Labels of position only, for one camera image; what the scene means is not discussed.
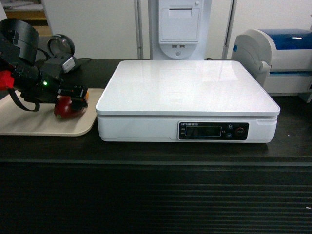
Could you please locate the black barcode scanner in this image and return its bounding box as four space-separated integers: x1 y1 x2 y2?
47 34 81 73

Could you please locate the white blue label printer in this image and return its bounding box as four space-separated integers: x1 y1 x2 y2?
231 29 312 103

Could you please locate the dark red mango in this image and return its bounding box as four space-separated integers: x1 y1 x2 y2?
54 96 84 119

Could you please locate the white checkout scale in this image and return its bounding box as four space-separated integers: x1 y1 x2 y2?
96 60 280 143

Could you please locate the beige plastic tray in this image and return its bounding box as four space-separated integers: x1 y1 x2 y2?
0 88 104 137

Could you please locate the black cable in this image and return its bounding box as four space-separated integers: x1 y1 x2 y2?
7 87 41 112

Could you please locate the white receipt printer kiosk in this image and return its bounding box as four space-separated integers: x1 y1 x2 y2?
134 0 237 60

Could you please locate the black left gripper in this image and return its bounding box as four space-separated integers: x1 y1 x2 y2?
13 56 88 110

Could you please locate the black checkout counter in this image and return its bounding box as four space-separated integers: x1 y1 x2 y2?
0 58 312 234

